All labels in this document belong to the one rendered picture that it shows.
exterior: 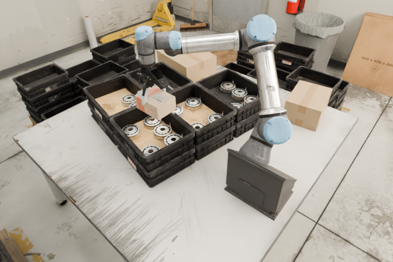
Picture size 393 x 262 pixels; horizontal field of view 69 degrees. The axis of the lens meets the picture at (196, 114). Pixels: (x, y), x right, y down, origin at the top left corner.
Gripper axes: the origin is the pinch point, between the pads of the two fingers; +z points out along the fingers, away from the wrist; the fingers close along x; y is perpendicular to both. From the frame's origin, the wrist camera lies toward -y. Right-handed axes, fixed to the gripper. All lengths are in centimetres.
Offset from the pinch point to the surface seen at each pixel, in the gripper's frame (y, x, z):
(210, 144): -18.5, -20.7, 33.5
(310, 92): -43, -94, 25
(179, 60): 49, -67, 20
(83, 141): 48, 22, 40
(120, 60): 158, -83, 60
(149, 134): 8.9, 0.4, 27.3
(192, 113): 3.7, -30.3, 27.3
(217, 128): -19.9, -24.4, 23.4
